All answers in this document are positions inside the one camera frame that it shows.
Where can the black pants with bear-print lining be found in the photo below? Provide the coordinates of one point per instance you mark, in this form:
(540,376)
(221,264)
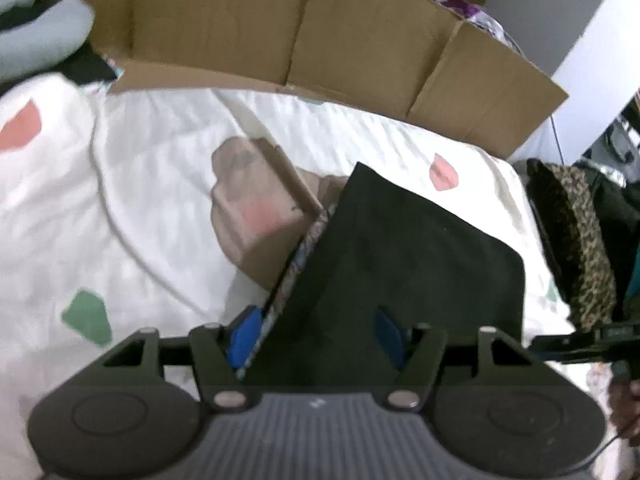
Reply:
(400,260)

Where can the dark cloth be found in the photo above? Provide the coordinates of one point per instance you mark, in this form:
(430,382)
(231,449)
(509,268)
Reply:
(87,67)

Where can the person's right hand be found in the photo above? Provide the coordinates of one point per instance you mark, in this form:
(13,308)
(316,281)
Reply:
(625,405)

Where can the cardboard box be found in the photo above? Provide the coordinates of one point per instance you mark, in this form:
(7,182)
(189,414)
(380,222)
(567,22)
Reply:
(250,25)

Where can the white bear-print blanket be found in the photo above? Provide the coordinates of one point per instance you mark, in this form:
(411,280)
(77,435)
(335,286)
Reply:
(150,185)

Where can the purple floral cloth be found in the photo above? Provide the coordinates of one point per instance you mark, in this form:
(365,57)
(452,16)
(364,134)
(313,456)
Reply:
(475,12)

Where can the leopard print cloth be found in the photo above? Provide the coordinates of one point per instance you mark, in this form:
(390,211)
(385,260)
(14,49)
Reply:
(575,235)

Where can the light blue plush pillow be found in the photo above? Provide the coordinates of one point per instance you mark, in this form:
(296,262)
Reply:
(45,35)

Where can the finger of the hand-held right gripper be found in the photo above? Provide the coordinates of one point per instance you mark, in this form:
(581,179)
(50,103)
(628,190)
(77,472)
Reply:
(565,346)

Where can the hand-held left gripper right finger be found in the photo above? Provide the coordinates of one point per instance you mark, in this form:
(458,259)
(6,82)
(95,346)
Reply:
(387,340)

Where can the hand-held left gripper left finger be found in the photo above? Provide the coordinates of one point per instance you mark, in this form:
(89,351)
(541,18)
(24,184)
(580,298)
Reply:
(245,340)

